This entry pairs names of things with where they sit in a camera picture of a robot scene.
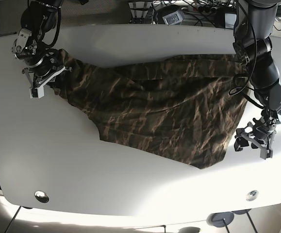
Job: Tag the camouflage T-shirt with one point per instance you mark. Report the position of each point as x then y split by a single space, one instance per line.
178 108

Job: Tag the black floor stand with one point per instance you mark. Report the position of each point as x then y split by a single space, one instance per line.
246 212
220 220

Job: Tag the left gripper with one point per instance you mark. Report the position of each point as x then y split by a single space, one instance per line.
260 134

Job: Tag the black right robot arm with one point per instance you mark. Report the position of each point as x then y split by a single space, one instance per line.
40 27

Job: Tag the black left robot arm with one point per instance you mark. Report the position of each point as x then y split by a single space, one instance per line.
260 85

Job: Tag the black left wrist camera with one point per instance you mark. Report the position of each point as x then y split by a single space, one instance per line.
240 143

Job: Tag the table cable grommet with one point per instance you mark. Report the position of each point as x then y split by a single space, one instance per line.
252 195
41 196

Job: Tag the right black floor stand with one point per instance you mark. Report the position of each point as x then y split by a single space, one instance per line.
246 212

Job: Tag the left black floor stand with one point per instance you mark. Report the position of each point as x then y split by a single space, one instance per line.
220 220

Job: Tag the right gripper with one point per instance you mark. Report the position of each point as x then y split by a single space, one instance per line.
41 73

